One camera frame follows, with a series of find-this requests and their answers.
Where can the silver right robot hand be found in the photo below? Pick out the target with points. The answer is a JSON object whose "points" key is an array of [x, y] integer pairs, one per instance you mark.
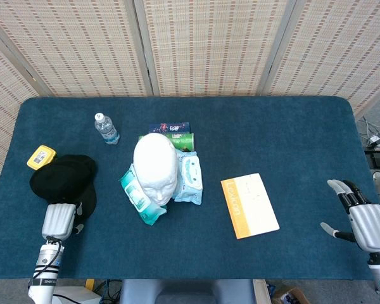
{"points": [[369, 225]]}

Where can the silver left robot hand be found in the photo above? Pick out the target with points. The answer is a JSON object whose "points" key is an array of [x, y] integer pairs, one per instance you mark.
{"points": [[58, 221]]}

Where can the black cap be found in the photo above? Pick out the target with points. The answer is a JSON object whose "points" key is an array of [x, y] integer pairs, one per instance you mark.
{"points": [[63, 177]]}

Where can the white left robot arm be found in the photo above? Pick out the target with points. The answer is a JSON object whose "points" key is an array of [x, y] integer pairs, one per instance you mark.
{"points": [[46, 269]]}

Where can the white foam mannequin head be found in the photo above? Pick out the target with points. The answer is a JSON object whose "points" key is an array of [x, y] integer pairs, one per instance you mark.
{"points": [[155, 168]]}

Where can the small yellow wipes pack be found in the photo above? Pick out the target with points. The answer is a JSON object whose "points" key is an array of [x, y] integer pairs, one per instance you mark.
{"points": [[41, 156]]}

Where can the white box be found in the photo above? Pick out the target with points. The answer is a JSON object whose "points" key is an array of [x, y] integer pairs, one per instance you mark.
{"points": [[76, 296]]}

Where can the green wet wipes pack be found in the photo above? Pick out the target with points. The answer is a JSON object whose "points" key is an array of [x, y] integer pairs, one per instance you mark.
{"points": [[136, 196]]}

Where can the clear plastic water bottle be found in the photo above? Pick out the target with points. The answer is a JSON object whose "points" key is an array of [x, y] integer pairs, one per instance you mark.
{"points": [[107, 130]]}

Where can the brown cardboard box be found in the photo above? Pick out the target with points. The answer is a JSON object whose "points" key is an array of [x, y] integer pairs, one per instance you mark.
{"points": [[289, 296]]}

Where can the yellow white Lexicon notebook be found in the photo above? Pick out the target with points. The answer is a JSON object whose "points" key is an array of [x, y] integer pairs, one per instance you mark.
{"points": [[253, 206]]}

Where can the light blue wet wipes pack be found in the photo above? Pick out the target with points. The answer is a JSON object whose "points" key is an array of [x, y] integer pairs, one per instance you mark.
{"points": [[190, 177]]}

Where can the dark blue tissue pack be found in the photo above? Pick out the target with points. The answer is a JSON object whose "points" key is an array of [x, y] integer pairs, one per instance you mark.
{"points": [[169, 127]]}

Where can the grey blue robot torso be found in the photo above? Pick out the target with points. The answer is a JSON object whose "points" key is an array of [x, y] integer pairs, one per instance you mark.
{"points": [[187, 293]]}

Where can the green can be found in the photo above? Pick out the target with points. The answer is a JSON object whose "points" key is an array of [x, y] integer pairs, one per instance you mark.
{"points": [[183, 141]]}

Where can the bamboo folding screen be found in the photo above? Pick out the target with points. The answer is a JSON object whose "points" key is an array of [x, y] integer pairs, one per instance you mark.
{"points": [[209, 47]]}

